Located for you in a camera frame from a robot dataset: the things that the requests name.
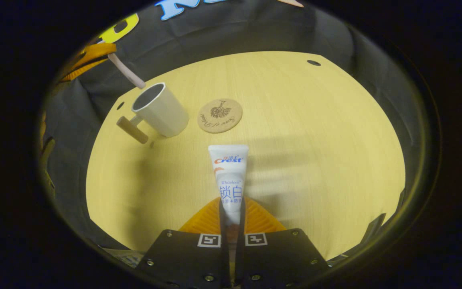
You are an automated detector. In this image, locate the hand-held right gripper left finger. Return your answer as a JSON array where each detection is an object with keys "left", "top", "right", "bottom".
[{"left": 135, "top": 197, "right": 231, "bottom": 289}]

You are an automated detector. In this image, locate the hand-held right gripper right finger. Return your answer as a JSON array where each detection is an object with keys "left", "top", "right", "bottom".
[{"left": 235, "top": 197, "right": 330, "bottom": 289}]

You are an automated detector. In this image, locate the pink toothbrush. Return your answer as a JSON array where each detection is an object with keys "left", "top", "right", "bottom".
[{"left": 107, "top": 53, "right": 146, "bottom": 90}]

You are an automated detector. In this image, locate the white toothpaste tube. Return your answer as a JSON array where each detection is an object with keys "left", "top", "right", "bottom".
[{"left": 208, "top": 144, "right": 249, "bottom": 241}]

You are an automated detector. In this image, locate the white cup with wooden handle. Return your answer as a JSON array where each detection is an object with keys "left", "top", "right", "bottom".
[{"left": 116, "top": 82, "right": 190, "bottom": 144}]

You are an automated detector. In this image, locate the round cork coaster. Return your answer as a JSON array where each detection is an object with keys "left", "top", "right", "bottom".
[{"left": 197, "top": 98, "right": 243, "bottom": 134}]

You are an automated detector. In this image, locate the light wooden desktop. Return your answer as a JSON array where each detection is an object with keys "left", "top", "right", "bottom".
[{"left": 86, "top": 51, "right": 406, "bottom": 261}]

